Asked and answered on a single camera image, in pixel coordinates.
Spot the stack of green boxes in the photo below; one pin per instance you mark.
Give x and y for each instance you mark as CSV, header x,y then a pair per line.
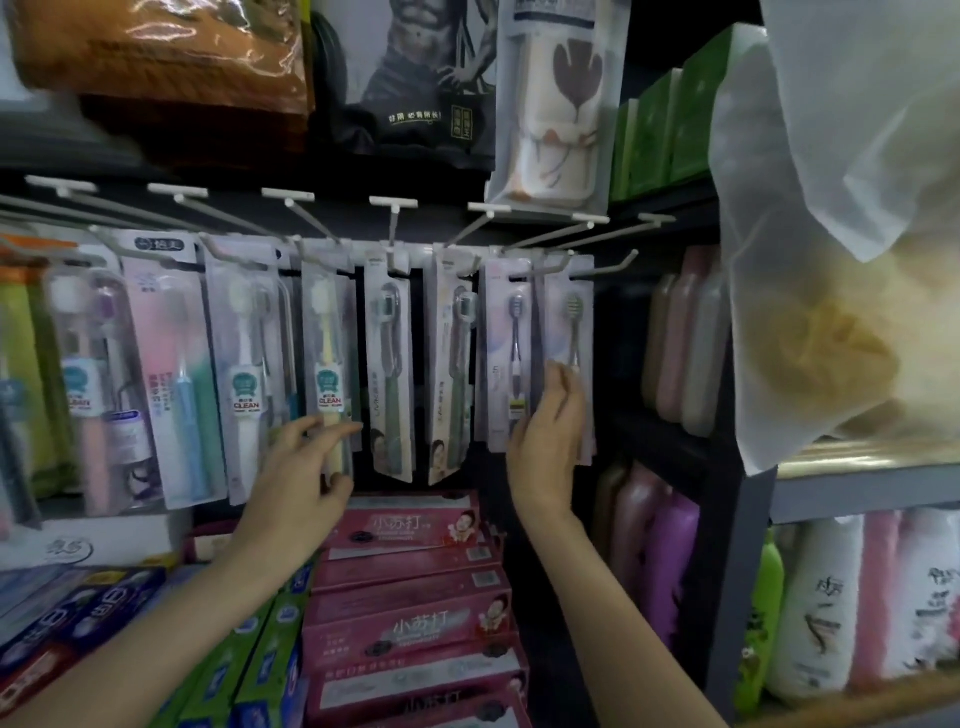
x,y
667,127

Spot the person's left hand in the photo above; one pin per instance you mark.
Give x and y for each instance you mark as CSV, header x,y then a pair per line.
x,y
289,495

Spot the blue toothpaste boxes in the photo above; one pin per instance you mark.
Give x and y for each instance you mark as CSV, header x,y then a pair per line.
x,y
71,615

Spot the person's right fingers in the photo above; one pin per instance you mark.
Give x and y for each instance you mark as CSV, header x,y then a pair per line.
x,y
564,394

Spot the white bottle with pink side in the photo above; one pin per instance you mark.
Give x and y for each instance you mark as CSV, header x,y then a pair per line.
x,y
926,592

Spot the white toothpaste box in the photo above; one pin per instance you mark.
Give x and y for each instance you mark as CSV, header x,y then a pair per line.
x,y
82,544

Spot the green bottle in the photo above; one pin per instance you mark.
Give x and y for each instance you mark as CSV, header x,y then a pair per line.
x,y
759,630

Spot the white towel in clear packet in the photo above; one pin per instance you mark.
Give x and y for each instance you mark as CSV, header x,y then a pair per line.
x,y
559,105

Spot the pale pink bottle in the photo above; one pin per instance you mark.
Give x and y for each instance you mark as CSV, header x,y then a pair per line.
x,y
628,525

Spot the white toothbrush packet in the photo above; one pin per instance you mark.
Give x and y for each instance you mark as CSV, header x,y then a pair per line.
x,y
247,367

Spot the green hanging packet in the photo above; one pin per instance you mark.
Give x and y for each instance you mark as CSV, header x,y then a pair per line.
x,y
30,375

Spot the purple toothbrush packet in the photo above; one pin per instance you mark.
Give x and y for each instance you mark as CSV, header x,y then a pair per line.
x,y
101,390

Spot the grey metal shelf frame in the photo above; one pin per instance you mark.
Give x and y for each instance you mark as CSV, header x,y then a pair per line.
x,y
739,570

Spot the magenta bottle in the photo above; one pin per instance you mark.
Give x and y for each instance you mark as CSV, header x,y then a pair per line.
x,y
671,562

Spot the green bristle toothbrush packet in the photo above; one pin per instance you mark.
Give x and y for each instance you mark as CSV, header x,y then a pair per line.
x,y
571,322

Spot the person's left thumb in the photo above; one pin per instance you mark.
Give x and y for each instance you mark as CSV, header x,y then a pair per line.
x,y
339,476

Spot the person's left forearm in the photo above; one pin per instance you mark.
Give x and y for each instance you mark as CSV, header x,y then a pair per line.
x,y
142,645

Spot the row of white peg hooks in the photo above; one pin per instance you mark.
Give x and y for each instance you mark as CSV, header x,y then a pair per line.
x,y
390,206

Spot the person's right hand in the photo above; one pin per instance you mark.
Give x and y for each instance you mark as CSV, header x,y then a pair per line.
x,y
544,450

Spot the white translucent plastic bag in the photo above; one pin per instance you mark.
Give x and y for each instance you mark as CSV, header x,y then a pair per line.
x,y
840,225

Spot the stack of pink toothpaste boxes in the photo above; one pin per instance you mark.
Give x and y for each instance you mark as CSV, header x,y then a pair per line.
x,y
409,615

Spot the grey green toothbrush packet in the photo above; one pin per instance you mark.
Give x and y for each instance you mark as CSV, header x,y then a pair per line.
x,y
451,375

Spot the slim pink bottle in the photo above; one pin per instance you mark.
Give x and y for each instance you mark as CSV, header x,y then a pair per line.
x,y
876,600

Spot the person's right forearm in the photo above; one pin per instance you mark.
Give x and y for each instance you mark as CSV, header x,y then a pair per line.
x,y
607,622

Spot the brown plastic packet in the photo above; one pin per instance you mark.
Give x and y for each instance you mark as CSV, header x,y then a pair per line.
x,y
165,52

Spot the pale pink travel case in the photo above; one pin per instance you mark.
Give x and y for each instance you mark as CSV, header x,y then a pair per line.
x,y
675,337

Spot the large white bottle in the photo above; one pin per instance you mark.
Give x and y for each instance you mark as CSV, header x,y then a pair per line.
x,y
817,607

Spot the black packet with figure print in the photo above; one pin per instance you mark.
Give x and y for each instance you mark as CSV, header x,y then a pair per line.
x,y
409,75

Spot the pink and green toothbrush packet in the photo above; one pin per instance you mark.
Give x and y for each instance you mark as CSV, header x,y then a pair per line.
x,y
176,375

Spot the grey toothbrush packet yellow label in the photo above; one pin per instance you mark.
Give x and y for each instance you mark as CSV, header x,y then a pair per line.
x,y
506,352

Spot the green toothpaste boxes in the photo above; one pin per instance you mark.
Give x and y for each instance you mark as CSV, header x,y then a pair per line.
x,y
240,667

